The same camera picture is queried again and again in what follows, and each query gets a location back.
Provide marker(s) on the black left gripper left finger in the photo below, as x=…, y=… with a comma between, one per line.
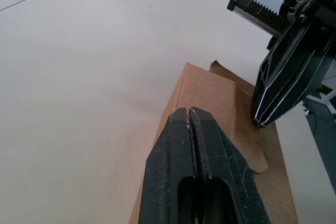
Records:
x=162, y=161

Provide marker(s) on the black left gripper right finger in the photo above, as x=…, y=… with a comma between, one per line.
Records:
x=225, y=166

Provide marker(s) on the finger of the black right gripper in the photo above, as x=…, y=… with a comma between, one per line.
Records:
x=286, y=64
x=309, y=82

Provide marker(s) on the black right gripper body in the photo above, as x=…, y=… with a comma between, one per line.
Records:
x=320, y=1

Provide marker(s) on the small brown cardboard box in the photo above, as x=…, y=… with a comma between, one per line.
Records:
x=210, y=93

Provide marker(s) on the white metal frame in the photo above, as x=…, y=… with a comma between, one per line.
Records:
x=326, y=98

